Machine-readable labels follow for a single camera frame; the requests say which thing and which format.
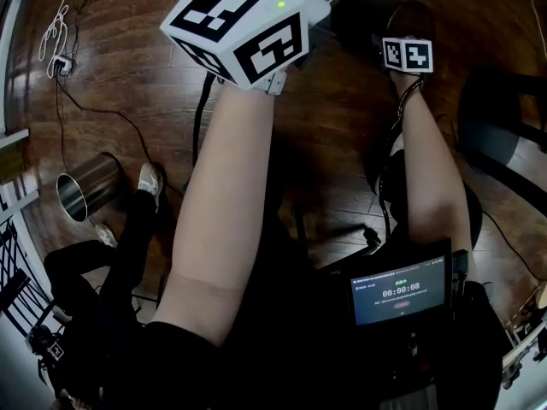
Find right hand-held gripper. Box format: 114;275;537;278
381;35;435;79

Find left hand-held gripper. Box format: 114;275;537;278
160;0;356;97

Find shiny metal wastebasket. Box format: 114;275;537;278
55;151;126;224

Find person's right forearm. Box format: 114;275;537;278
399;73;475;255

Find person's left forearm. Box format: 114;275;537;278
151;73;274;348

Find black chair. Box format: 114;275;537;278
457;65;547;214

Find white power socket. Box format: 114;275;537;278
52;56;74;77

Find person's white shoe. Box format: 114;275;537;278
137;162;166;209
93;222;119;249

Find chest-mounted screen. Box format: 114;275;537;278
344;237;455;329

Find person's black trousers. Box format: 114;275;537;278
42;185;172;410

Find person's black top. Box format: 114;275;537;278
140;143;514;410

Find black metal rack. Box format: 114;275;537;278
0;177;59;339

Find black device with square tag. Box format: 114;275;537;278
24;321;68;386

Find thick black gripper cable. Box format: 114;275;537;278
191;71;217;171

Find thin black floor cable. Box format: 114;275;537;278
54;0;185;198

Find white coiled cable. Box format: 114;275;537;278
38;0;79;79

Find long black floor cable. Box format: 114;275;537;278
480;209;547;284

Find white shelf frame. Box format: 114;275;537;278
0;0;34;149

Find white metal equipment frame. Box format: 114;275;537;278
500;279;547;390

